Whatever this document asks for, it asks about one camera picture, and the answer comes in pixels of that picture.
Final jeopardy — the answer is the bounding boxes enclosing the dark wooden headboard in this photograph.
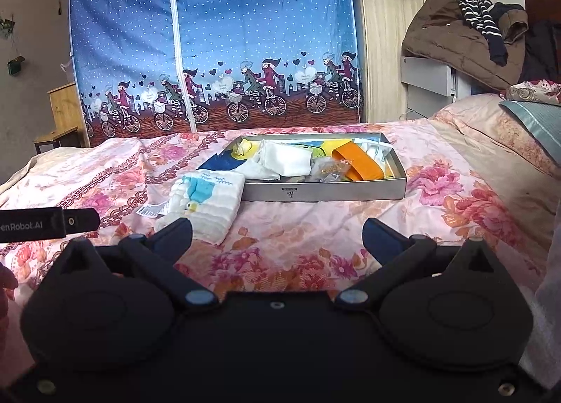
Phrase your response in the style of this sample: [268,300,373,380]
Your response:
[523,0,561,83]

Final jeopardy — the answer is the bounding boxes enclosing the floral pillow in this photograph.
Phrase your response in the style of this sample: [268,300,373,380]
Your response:
[500,80,561,106]

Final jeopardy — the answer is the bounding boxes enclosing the brown puffer jacket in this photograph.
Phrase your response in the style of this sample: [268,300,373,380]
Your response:
[402,0,529,92]

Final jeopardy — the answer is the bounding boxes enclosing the floral bed quilt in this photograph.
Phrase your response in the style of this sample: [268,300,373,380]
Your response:
[0,118,561,403]

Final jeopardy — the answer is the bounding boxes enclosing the light wooden wardrobe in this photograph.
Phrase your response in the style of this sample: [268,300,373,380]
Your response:
[351,0,472,125]

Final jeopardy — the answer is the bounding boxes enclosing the small wooden stool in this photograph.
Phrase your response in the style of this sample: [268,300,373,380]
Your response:
[34,82,85,154]

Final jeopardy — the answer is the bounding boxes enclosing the white fluffy cloth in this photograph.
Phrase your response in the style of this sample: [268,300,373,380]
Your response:
[258,141,313,176]

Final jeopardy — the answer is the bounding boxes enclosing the beige floral blanket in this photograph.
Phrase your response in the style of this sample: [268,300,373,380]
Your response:
[428,94,561,220]

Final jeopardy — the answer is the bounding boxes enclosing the person's left hand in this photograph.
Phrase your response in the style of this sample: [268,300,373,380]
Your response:
[0,266,19,298]

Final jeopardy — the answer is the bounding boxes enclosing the silver tray box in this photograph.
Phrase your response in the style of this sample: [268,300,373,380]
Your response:
[221,132,406,202]

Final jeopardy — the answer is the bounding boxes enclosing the blue grey pillow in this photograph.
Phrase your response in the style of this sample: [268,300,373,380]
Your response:
[500,100,561,155]

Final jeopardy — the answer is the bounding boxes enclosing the pale grey cloth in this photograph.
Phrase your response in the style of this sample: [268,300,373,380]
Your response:
[359,139,394,176]

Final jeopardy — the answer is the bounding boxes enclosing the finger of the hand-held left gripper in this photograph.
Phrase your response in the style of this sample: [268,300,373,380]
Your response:
[61,208,101,237]

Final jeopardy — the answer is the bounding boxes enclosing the clear plastic bag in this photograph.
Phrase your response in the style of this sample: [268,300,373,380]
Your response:
[312,156,352,183]

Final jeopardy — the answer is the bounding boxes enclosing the dark clothing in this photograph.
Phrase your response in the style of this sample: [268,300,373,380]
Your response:
[517,19,561,83]

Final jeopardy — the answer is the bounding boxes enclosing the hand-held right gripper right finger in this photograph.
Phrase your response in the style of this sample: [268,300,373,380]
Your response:
[335,217,509,311]

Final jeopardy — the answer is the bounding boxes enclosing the black white striped garment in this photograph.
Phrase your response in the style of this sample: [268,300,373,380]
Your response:
[456,0,509,66]

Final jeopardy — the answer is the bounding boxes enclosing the blue printed fabric wardrobe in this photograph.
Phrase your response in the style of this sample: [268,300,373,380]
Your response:
[69,0,365,141]

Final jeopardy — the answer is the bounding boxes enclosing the white socks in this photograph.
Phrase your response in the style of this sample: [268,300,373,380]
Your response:
[243,157,281,181]

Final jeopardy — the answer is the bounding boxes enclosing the white storage box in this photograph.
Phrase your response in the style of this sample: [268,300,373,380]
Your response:
[400,56,457,99]

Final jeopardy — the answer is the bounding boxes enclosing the white gauze towel blue print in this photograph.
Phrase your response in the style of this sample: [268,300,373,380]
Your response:
[154,170,246,246]

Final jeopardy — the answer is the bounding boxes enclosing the white paper tag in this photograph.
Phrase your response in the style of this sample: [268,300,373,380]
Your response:
[137,199,173,218]

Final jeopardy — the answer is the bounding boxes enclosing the yellow blue printed cloth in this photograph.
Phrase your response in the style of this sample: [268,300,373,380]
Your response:
[197,136,357,173]

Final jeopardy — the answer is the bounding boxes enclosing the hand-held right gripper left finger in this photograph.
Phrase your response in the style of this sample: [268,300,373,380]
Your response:
[53,217,220,310]

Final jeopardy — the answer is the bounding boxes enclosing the orange cloth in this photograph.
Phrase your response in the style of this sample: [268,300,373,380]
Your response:
[331,142,383,183]

